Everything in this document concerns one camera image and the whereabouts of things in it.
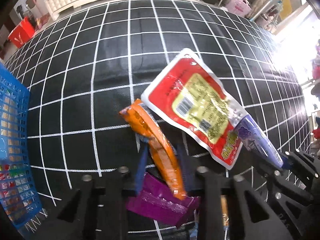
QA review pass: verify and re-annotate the lavender snack packet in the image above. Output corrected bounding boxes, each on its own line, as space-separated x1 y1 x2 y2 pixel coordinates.
234 114 283 168

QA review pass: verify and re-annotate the black white grid tablecloth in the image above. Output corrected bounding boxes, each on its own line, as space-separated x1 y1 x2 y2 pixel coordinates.
1 0 310 239

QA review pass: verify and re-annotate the purple snack packet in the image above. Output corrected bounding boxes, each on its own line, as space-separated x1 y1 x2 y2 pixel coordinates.
126 172 200 228

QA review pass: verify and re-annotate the orange snack packet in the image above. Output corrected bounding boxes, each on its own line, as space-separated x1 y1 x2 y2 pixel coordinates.
119 99 187 200

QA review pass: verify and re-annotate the blue plastic basket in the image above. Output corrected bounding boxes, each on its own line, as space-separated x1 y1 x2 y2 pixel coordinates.
0 64 42 229

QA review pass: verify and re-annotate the yellow blue snack packet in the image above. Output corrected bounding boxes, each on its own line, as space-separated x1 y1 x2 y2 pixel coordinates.
220 195 229 230

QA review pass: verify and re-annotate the red white yellow snack pack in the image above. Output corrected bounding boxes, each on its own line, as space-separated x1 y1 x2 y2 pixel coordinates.
141 48 248 170

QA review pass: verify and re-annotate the red paper bag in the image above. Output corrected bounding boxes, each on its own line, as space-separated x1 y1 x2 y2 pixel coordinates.
8 17 35 48

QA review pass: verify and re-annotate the pink tote bag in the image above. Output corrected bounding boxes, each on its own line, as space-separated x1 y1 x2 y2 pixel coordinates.
225 0 252 17

